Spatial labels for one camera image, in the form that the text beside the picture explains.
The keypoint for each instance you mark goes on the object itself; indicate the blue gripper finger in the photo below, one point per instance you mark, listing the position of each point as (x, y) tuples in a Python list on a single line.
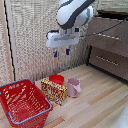
[(68, 51), (55, 53)]

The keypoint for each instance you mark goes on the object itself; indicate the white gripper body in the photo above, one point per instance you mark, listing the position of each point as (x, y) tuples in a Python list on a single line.
[(61, 38)]

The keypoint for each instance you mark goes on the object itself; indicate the red bowl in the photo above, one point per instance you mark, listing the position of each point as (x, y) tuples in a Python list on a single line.
[(56, 79)]

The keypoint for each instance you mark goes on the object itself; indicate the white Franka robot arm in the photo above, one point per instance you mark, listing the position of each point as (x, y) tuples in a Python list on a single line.
[(71, 13)]

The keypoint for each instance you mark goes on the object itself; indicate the red shopping basket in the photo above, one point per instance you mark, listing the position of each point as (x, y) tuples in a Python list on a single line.
[(22, 103)]

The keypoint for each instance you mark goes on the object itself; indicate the beige curtain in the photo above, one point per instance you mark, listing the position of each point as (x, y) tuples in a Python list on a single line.
[(40, 36)]

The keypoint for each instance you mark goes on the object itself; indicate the pink mug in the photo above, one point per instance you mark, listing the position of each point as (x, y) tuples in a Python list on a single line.
[(73, 87)]

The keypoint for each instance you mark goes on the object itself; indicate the red yellow snack box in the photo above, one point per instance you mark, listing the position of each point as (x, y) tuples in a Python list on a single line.
[(53, 91)]

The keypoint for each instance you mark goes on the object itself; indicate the brown drawer cabinet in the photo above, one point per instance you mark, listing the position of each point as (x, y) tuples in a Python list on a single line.
[(110, 46)]

